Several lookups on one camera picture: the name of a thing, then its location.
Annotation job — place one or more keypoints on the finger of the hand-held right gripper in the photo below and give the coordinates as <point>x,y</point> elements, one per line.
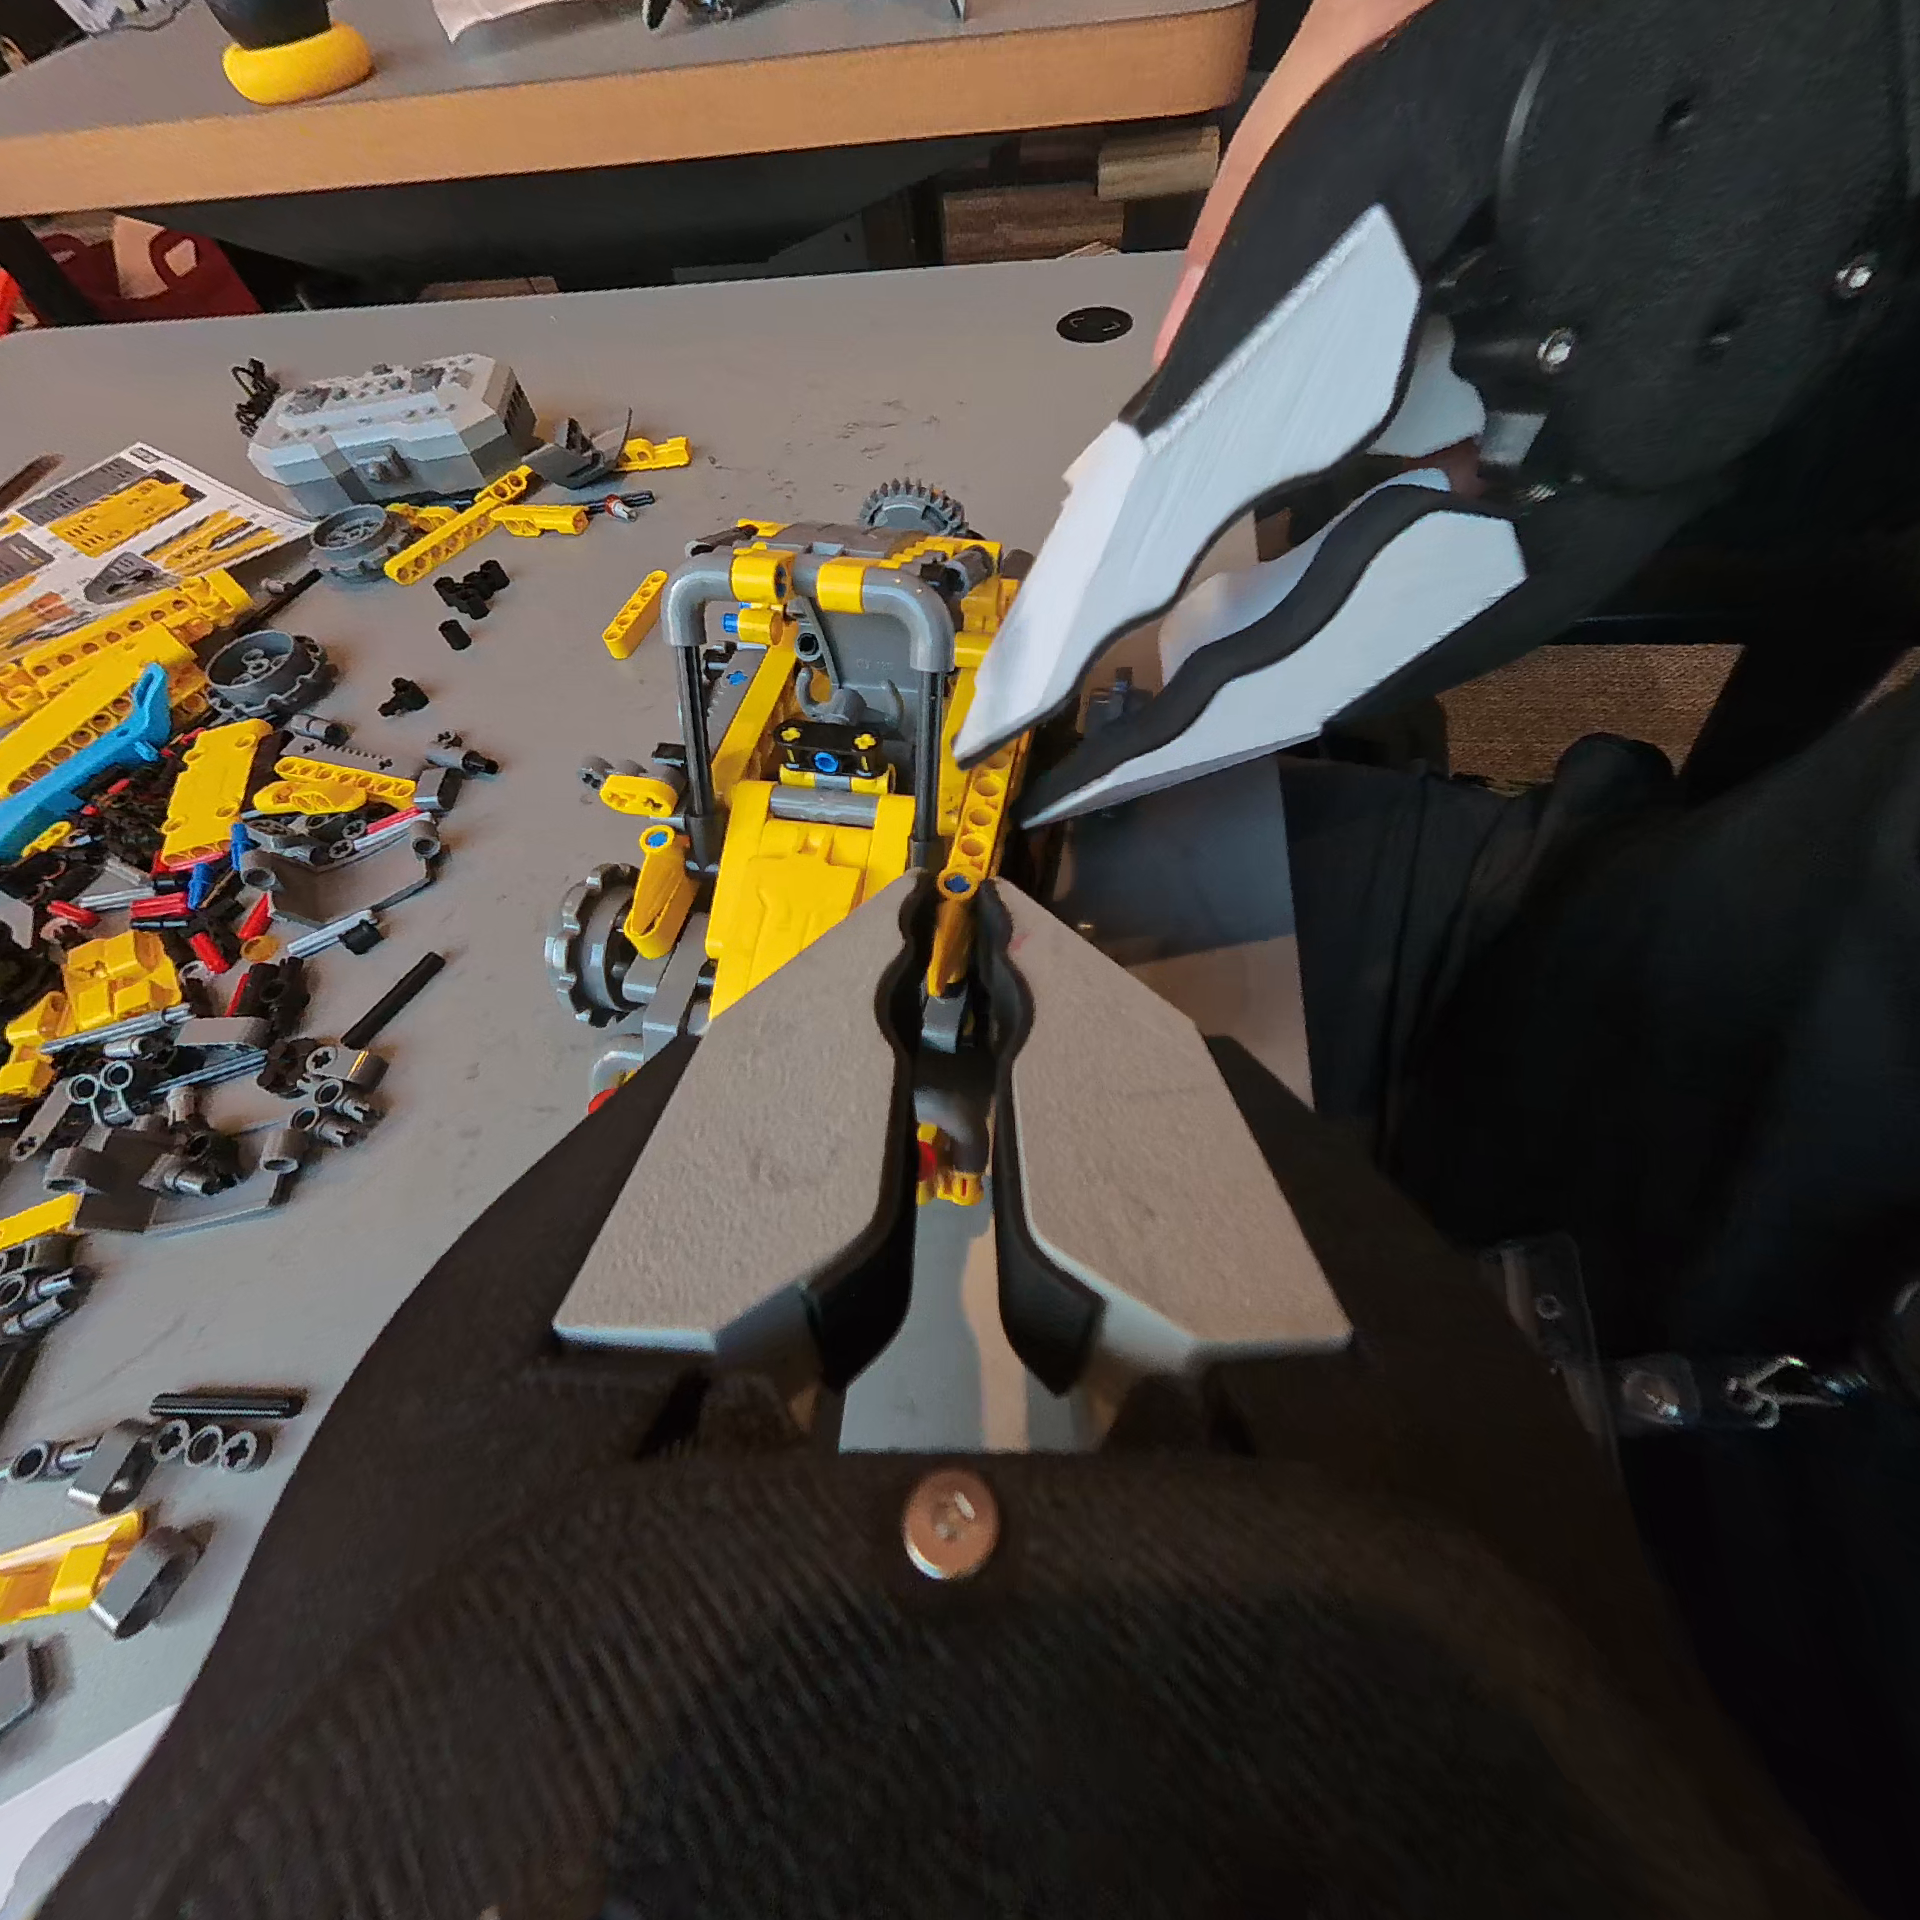
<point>1141,557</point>
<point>1350,630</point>

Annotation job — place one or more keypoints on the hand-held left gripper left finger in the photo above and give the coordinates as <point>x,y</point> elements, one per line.
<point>750,1184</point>

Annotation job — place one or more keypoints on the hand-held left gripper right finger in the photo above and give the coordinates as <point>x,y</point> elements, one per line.
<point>1170,1184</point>

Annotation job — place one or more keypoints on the yellow brick toy car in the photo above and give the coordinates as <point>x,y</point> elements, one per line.
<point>809,870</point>

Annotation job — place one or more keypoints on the long yellow brick beam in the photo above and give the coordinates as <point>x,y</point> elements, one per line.
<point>984,839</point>

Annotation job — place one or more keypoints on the grey desk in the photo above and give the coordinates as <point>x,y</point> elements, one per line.
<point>839,406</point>

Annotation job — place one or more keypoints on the person's right hand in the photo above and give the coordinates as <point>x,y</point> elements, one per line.
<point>1290,91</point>

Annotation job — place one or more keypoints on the badge card holder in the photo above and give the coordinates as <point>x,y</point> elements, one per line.
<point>1560,1319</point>

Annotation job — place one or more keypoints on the yellow brick panel piece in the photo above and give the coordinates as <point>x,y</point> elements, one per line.
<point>657,451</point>

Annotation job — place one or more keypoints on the short yellow brick beam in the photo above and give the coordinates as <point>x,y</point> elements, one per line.
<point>637,616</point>

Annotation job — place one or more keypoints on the dark grey curved panel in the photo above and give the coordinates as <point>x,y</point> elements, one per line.
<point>578,451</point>

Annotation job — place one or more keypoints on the yellow tapered brick piece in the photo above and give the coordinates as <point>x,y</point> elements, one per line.
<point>539,523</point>

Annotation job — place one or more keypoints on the pile of small brick parts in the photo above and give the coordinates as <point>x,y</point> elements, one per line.
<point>182,974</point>

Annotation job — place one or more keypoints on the wood rimmed grey table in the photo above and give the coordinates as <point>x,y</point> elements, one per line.
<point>674,107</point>

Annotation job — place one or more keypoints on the cluster of black connectors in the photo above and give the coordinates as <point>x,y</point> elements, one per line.
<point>473,591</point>

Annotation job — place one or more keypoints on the yellow angled brick beam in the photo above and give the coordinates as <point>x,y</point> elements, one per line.
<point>450,529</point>

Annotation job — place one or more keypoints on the black toy wheel hub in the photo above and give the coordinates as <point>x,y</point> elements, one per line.
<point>269,673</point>

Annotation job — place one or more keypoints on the grey toy wheel hub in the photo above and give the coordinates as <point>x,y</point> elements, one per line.
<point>354,540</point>

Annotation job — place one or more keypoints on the grey brick battery box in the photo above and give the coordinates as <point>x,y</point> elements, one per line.
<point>390,436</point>

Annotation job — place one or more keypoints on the bundle of yellow beams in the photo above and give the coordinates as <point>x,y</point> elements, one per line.
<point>120,630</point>

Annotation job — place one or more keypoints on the paper sheet with drawings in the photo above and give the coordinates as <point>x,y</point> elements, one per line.
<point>494,14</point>

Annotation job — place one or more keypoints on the yellow grey sticker sheet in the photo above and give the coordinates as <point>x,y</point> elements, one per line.
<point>135,525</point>

